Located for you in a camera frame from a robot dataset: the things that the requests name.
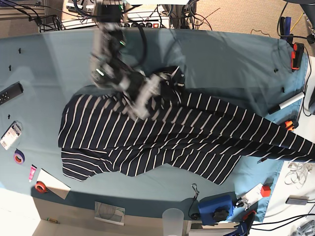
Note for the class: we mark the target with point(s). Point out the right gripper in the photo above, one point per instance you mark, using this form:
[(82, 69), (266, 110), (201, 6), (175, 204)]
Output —
[(138, 91)]

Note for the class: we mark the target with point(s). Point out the navy white striped t-shirt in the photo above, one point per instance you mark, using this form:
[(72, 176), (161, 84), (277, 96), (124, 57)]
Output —
[(185, 129)]

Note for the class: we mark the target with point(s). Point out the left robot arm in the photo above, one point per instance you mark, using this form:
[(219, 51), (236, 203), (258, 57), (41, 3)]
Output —
[(308, 7)]

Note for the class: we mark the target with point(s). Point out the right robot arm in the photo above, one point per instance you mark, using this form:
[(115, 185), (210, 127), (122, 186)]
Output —
[(107, 68)]

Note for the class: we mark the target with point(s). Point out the white power strip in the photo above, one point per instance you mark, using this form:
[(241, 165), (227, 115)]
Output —
[(145, 19)]

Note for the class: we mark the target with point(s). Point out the teal table cloth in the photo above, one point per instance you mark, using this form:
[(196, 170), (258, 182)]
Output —
[(250, 71)]

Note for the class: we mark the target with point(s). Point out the printed diagram paper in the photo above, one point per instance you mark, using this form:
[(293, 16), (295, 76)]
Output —
[(109, 213)]

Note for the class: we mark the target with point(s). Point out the black remote control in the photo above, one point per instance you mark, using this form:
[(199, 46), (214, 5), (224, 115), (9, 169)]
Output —
[(11, 92)]

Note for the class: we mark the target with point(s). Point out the white paper sheet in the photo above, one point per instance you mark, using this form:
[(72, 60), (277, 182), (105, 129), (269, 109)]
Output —
[(53, 184)]

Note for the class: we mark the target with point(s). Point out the black white marker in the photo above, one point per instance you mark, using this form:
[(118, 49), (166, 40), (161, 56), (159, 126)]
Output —
[(286, 103)]

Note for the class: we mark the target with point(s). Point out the translucent plastic cup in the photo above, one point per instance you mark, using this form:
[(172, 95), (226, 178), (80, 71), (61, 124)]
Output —
[(172, 221)]

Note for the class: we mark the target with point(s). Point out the pink glue tube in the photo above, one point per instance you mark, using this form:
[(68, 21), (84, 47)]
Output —
[(32, 172)]

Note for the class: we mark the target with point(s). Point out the orange black screwdriver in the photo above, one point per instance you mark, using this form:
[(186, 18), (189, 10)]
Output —
[(261, 160)]

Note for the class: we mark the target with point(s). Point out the blue clamp with knob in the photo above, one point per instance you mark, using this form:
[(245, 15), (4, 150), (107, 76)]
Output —
[(216, 210)]

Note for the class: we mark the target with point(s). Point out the purple tape roll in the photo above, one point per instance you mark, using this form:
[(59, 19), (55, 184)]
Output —
[(19, 157)]

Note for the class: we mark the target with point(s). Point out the orange tape roll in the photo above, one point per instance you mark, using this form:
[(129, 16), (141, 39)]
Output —
[(40, 187)]

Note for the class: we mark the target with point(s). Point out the orange black utility knife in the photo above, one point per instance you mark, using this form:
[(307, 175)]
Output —
[(290, 125)]

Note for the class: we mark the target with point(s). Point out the orange black clamp tool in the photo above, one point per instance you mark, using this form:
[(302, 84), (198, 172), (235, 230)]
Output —
[(296, 56)]

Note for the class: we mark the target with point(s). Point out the small red cube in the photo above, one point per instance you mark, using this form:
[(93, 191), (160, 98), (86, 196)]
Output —
[(265, 191)]

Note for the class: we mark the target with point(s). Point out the blue red bar clamp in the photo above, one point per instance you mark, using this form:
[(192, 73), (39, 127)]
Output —
[(243, 228)]

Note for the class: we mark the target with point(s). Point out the bundle of white zip ties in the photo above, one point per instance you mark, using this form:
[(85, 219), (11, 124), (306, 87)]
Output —
[(298, 173)]

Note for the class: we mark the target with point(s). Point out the grey flat adapter box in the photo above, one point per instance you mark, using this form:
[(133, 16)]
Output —
[(295, 200)]

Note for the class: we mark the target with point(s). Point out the silver carabiner with cord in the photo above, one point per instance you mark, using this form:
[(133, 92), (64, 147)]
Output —
[(194, 216)]

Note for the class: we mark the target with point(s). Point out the blue handled spring clamp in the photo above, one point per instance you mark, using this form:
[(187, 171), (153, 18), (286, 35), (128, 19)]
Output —
[(285, 25)]

